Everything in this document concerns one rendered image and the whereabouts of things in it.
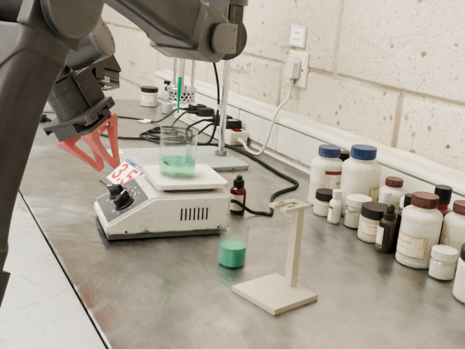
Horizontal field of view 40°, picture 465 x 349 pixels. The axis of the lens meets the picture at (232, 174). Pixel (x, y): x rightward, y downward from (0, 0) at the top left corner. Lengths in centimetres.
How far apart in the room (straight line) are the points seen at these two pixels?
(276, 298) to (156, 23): 37
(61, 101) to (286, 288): 41
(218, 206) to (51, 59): 53
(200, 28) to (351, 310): 40
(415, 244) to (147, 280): 40
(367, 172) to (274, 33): 63
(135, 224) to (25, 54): 51
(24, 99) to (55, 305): 34
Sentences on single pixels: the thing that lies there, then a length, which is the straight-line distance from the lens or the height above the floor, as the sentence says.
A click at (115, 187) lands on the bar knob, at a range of 105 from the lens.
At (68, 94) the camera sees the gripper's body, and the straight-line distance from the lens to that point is 93.
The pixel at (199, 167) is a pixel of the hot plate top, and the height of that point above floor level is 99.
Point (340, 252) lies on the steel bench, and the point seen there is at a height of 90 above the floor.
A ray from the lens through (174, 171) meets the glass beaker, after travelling 101.
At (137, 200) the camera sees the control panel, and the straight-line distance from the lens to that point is 100.
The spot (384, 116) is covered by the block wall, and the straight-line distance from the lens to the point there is 132.
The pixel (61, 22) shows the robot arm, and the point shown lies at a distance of 53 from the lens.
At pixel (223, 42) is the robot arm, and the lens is 76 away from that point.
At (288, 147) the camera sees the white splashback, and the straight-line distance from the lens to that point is 153.
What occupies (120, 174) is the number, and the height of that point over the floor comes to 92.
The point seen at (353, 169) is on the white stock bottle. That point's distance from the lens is 116.
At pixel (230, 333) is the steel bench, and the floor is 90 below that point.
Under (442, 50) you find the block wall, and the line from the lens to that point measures 121.
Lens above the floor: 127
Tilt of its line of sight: 15 degrees down
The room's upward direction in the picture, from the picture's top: 4 degrees clockwise
